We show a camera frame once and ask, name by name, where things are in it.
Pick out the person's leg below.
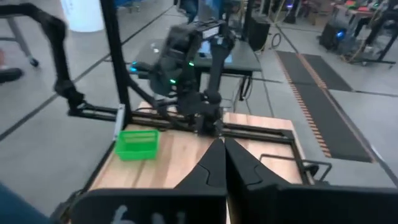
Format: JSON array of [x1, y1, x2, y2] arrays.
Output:
[[0, 181, 55, 224]]

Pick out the black vertical frame post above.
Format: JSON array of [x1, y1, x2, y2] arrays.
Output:
[[99, 0, 134, 130]]

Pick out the white pillar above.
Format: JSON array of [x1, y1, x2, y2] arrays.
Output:
[[60, 0, 106, 33]]

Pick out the black cabinet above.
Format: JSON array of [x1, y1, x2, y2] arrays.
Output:
[[246, 14, 271, 53]]

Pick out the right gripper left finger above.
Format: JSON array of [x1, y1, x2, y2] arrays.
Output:
[[174, 138, 227, 189]]

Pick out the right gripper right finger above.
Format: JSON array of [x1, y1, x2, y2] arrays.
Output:
[[226, 138, 282, 189]]

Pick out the grey cart leg with caster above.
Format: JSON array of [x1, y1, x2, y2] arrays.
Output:
[[0, 14, 40, 68]]

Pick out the person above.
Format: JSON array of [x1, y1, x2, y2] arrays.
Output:
[[178, 0, 225, 24]]

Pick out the black aluminium table frame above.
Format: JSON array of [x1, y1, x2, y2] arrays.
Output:
[[67, 101, 313, 186]]

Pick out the black mat orange stripes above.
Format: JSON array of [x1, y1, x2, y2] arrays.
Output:
[[275, 50, 375, 164]]

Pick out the black robot station frame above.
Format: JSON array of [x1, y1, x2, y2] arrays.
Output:
[[318, 0, 398, 68]]

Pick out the dark grey side table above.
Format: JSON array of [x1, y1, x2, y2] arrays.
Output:
[[132, 37, 262, 102]]

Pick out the blue screen laptop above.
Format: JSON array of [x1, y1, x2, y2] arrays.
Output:
[[198, 39, 234, 65]]

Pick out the black sleeved cable bundle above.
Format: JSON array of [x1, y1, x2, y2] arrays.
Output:
[[0, 2, 85, 113]]

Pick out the black wire bracket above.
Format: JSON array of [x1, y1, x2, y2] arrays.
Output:
[[259, 153, 333, 184]]

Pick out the person's foot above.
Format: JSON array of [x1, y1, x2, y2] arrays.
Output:
[[0, 67, 25, 85]]

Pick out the green slotted plastic basket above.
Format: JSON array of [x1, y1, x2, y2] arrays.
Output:
[[114, 129, 161, 162]]

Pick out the white metal bracket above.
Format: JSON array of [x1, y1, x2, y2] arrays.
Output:
[[113, 103, 126, 141]]

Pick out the plain black floor mat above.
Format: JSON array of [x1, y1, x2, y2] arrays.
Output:
[[302, 52, 354, 93]]

